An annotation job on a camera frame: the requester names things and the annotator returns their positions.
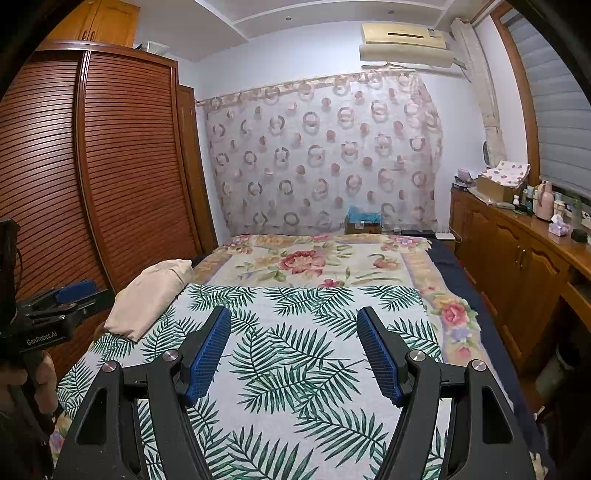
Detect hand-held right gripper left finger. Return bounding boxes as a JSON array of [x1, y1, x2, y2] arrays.
[[54, 305, 232, 480]]

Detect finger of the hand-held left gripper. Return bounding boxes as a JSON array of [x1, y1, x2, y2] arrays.
[[21, 280, 116, 319]]

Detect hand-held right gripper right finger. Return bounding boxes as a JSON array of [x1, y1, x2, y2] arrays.
[[356, 305, 539, 480]]

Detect beige printed t-shirt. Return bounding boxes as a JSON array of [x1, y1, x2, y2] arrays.
[[104, 259, 195, 343]]

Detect person's left hand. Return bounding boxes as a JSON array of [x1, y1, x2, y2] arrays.
[[0, 350, 60, 418]]

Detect leaf-print blanket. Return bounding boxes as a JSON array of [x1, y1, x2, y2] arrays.
[[58, 282, 451, 480]]

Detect floral blanket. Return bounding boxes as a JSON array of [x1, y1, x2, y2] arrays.
[[46, 233, 546, 480]]

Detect navy bed sheet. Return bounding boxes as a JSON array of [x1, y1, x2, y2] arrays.
[[427, 240, 555, 467]]

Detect louvered wooden wardrobe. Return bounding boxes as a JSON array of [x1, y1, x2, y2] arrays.
[[0, 39, 218, 384]]

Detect small brown cardboard box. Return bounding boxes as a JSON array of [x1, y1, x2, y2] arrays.
[[344, 220, 383, 235]]

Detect blue crumpled bag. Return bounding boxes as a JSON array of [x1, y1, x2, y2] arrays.
[[346, 203, 383, 224]]

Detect long wooden cabinet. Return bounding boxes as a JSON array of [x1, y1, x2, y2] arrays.
[[449, 185, 591, 374]]

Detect grey waste bin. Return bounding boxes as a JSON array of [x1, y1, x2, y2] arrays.
[[536, 342, 583, 402]]

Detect circle-patterned sheer curtain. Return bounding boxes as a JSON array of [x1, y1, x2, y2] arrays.
[[196, 69, 444, 238]]

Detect pink tissue box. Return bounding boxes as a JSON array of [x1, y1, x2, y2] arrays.
[[549, 215, 571, 243]]

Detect floral cloth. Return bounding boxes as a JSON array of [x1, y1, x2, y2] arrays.
[[480, 159, 531, 183]]

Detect pink thermos bottle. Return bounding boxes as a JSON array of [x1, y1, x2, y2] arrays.
[[534, 180, 554, 222]]

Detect wooden overhead cabinet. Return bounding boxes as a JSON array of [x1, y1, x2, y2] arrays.
[[44, 0, 141, 47]]

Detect cream window curtain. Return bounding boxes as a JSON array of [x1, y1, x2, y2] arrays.
[[450, 18, 506, 164]]

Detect grey window blind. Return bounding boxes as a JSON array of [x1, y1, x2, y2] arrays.
[[501, 7, 591, 195]]

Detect cream air conditioner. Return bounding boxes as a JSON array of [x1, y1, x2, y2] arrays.
[[359, 21, 455, 70]]

